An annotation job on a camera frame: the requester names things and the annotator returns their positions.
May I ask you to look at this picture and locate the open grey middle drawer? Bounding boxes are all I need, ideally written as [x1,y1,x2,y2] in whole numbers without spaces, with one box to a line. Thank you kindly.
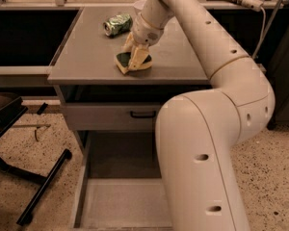
[70,132,172,231]

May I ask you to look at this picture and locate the black chair base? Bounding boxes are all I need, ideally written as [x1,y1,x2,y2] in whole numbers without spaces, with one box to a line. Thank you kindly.
[0,84,73,227]

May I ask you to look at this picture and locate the green and yellow sponge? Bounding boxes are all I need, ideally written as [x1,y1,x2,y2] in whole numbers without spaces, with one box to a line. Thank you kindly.
[115,52,152,74]

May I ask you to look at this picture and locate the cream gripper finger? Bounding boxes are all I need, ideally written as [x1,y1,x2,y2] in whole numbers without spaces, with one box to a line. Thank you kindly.
[127,44,150,71]
[122,32,134,52]

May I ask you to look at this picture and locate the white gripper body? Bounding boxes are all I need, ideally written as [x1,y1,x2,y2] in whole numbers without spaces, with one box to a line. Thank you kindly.
[131,13,164,46]

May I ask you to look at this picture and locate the crushed green soda can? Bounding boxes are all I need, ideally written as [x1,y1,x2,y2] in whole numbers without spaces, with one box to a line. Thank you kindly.
[103,13,133,38]

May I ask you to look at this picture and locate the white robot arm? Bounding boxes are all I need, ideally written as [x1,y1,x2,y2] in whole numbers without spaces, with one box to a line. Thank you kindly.
[123,0,275,231]

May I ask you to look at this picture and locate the grey drawer cabinet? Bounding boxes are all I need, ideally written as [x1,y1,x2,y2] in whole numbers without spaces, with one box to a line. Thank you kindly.
[48,5,209,231]

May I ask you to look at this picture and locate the white cable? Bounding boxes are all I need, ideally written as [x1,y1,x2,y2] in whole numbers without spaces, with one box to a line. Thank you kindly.
[251,7,268,60]

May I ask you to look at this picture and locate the closed top drawer, black handle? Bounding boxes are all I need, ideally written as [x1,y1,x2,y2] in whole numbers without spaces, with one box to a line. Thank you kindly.
[62,103,161,131]

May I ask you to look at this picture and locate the white ceramic bowl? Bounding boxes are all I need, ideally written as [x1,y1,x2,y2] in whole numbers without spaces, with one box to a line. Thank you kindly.
[133,0,146,13]

